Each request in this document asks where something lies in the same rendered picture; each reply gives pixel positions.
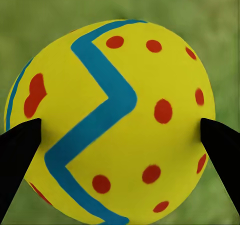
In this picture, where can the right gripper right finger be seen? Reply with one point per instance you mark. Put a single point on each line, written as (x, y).
(222, 145)

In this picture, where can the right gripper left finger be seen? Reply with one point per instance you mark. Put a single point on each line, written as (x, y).
(17, 149)

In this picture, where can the easter egg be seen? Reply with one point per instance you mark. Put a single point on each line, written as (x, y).
(120, 103)

